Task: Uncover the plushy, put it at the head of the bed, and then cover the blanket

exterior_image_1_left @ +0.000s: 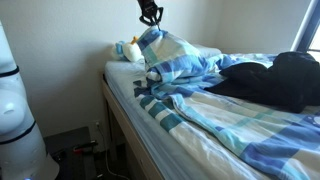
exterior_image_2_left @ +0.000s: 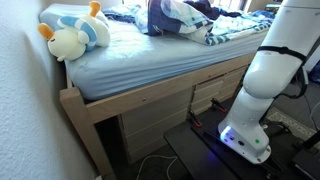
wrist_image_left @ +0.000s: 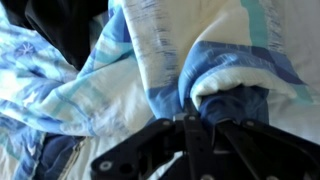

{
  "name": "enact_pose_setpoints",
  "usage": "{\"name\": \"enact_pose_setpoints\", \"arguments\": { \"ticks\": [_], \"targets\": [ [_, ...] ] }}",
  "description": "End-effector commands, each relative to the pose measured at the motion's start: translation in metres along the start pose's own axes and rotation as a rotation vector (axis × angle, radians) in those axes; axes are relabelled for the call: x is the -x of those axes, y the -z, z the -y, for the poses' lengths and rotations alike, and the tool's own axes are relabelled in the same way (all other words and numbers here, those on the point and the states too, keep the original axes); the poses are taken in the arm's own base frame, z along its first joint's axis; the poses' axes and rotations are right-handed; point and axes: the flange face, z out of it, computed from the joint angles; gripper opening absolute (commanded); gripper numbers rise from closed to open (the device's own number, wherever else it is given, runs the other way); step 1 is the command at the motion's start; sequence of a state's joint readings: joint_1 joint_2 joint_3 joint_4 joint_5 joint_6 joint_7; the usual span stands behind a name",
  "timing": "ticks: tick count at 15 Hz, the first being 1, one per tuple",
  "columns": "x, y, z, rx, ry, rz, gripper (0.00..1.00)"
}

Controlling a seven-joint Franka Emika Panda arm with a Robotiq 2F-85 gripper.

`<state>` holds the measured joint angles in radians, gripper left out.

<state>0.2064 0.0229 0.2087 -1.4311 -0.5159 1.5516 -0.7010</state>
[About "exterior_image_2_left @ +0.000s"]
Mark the blue checked blanket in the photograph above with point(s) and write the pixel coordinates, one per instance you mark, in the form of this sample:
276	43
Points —
206	23

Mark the white duck plush orange feet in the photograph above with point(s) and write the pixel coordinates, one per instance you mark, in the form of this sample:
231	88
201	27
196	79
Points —
73	36

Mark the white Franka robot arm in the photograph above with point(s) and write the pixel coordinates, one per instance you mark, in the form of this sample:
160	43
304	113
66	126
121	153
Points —
273	83

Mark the mattress with light blue sheet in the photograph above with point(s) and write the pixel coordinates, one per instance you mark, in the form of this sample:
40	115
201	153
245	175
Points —
150	56

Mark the wooden drawer unit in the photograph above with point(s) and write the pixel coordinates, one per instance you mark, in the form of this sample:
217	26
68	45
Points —
156	130
213	91

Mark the black clothing pile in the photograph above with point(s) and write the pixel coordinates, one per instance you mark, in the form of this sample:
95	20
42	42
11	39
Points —
213	10

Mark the light blue pillow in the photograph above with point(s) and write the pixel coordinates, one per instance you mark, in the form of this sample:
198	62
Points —
53	13

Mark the patterned floor rug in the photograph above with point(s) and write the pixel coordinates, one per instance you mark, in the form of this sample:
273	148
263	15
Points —
293	125

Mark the monitor with landscape picture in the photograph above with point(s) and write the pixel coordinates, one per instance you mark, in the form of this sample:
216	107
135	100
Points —
271	6

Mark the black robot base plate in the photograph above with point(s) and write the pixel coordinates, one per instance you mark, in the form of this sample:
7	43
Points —
193	153

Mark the light wooden bed frame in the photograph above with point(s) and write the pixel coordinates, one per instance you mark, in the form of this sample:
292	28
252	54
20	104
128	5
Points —
83	120

